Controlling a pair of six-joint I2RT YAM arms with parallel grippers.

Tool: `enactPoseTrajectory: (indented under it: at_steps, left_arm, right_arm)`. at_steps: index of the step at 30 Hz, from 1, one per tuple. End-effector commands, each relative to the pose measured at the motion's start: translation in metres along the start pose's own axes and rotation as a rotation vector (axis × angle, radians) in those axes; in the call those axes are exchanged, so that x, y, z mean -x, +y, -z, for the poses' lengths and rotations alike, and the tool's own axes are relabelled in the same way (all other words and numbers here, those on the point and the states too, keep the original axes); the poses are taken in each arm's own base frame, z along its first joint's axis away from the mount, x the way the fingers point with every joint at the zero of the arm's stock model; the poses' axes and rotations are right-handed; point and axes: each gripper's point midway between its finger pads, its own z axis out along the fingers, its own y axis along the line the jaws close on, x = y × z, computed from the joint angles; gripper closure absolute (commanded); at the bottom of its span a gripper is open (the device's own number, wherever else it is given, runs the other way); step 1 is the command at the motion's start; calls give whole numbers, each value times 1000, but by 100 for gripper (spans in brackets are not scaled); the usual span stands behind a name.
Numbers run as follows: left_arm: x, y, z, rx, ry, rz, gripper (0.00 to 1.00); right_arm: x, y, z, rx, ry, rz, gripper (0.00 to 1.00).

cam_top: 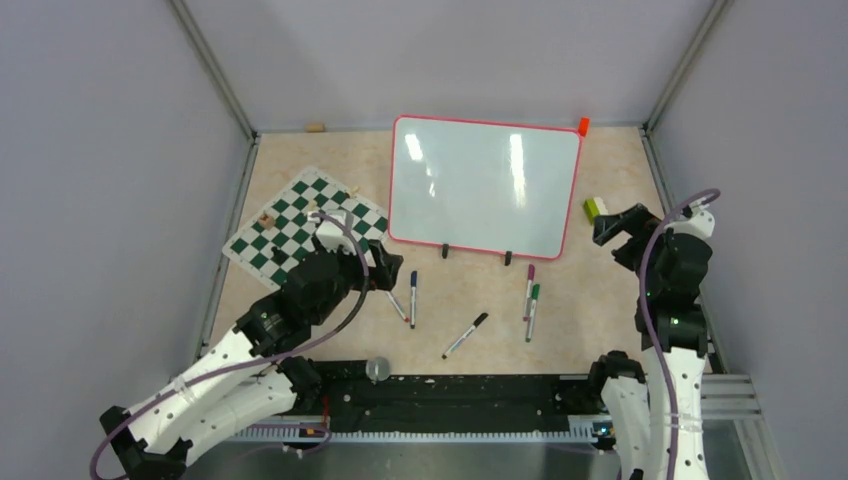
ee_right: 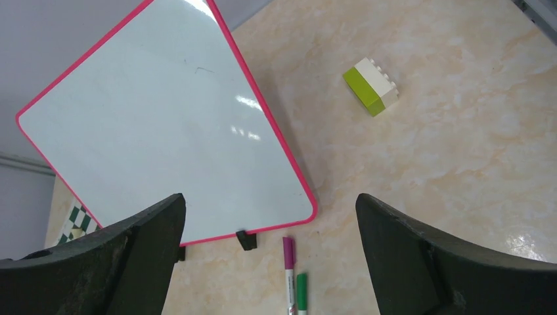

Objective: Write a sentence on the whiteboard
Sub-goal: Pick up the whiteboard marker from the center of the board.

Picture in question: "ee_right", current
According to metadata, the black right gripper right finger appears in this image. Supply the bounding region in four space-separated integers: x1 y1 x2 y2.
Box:
355 194 556 314

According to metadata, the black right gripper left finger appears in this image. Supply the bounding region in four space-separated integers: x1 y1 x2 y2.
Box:
1 194 186 314

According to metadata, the pink framed whiteboard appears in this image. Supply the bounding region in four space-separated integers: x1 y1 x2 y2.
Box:
16 1 318 246

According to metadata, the black whiteboard stand foot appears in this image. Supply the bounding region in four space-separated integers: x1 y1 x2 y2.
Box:
236 230 257 251

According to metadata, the green white chessboard mat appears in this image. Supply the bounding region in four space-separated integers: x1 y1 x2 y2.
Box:
53 198 102 245

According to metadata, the green capped marker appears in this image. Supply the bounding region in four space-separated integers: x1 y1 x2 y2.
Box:
296 273 308 315

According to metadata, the purple capped marker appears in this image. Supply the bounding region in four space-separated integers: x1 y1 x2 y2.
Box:
282 236 297 315

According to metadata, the green and white toy brick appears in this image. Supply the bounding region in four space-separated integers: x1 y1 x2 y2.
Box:
342 58 399 117

